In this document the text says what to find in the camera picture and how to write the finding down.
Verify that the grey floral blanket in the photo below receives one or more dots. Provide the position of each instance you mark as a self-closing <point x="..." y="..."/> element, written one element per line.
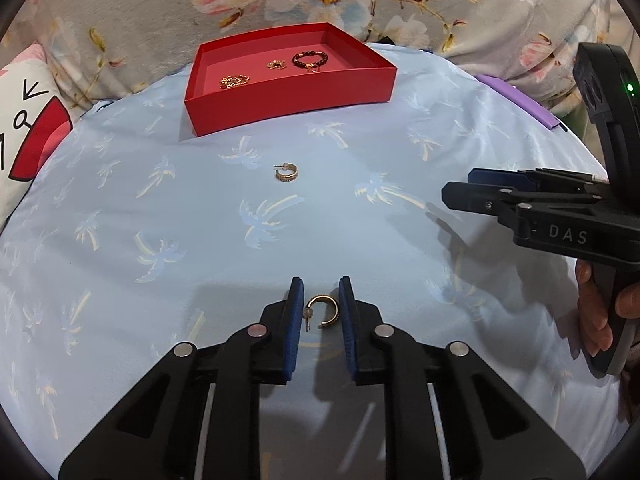
<point x="125" y="10"/>

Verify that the cat face pillow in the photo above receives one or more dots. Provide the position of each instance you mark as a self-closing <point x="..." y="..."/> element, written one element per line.
<point x="25" y="125"/>

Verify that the person's right hand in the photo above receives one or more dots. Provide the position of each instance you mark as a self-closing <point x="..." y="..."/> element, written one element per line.
<point x="590" y="310"/>

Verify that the purple flat object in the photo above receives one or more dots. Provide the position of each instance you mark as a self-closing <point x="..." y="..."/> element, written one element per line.
<point x="520" y="100"/>

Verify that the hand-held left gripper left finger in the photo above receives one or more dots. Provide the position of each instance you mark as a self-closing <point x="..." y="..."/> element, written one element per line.
<point x="295" y="330"/>

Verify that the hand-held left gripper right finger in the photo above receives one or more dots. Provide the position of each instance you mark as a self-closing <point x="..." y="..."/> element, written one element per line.
<point x="347" y="330"/>

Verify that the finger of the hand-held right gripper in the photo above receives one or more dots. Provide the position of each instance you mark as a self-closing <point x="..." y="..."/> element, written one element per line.
<point x="470" y="197"/>
<point x="492" y="177"/>

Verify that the small two-tone hoop earring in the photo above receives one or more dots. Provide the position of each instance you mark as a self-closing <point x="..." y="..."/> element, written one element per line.
<point x="286" y="176"/>

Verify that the red cardboard box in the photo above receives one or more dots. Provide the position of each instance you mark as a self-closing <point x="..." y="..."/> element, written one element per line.
<point x="280" y="105"/>

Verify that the gold hoop earring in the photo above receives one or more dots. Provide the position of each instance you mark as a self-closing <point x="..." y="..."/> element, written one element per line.
<point x="315" y="300"/>

